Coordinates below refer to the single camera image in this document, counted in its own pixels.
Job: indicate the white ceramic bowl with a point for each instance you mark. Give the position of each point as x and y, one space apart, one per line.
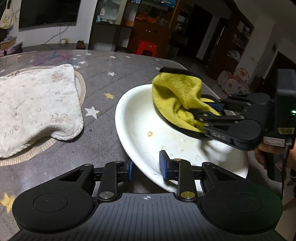
143 133

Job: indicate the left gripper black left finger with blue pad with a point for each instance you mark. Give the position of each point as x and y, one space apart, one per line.
110 175

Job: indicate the white folded towel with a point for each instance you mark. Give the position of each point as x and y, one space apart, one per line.
39 103

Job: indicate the round beige placemat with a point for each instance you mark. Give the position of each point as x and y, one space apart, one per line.
44 142

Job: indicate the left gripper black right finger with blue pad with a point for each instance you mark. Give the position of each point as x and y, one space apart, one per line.
184 173

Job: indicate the black television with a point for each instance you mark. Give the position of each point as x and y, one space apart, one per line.
47 12

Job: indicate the grey star tablecloth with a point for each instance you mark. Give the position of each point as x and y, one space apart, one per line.
107 75

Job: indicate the white tote bag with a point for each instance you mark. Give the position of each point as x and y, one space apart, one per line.
7 14

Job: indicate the person's right hand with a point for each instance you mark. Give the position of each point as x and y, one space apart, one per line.
275 150

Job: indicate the red plastic stool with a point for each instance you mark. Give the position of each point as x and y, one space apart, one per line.
145 48

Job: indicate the dark shelving unit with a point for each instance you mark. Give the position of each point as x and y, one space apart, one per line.
211 34

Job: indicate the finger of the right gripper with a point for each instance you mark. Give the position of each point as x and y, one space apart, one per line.
232 103
207 119

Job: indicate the yellow cleaning cloth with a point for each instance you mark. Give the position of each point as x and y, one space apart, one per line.
176 93

